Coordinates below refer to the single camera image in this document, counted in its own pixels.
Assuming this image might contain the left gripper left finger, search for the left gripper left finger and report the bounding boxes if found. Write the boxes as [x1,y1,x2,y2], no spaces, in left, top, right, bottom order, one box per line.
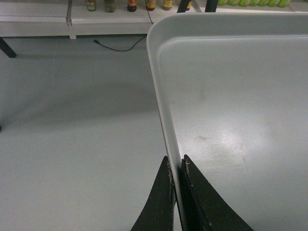
[131,156,175,231]

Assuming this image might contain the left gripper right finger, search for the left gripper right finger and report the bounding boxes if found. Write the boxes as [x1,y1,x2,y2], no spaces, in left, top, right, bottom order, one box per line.
[179,155,252,231]

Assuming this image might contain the grey rectangular serving tray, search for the grey rectangular serving tray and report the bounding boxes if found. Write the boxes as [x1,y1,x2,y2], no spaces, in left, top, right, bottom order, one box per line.
[147,13,308,231]

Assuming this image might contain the green cap bottles row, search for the green cap bottles row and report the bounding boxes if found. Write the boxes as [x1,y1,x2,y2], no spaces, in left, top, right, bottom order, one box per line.
[218,0,291,8]

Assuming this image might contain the black floor cable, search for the black floor cable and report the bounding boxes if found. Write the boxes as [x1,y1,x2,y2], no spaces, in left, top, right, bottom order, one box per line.
[93,0,154,52]

